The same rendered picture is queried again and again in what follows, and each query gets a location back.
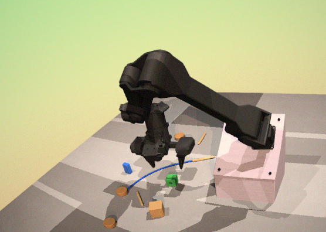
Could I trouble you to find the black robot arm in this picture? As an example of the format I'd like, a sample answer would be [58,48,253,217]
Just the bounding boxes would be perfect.
[119,49,276,162]

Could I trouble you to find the orange round disc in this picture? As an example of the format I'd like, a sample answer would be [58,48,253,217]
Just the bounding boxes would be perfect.
[174,132,185,141]

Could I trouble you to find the brown wooden disc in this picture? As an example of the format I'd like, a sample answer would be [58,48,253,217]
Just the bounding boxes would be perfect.
[103,217,117,228]

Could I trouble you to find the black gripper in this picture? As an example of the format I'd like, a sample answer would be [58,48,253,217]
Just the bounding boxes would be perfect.
[130,122,195,169]

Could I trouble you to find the small blue block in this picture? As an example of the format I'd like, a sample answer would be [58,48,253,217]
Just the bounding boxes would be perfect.
[122,162,132,174]

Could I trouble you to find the round wooden button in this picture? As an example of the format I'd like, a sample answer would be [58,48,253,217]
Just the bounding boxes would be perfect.
[116,186,128,197]

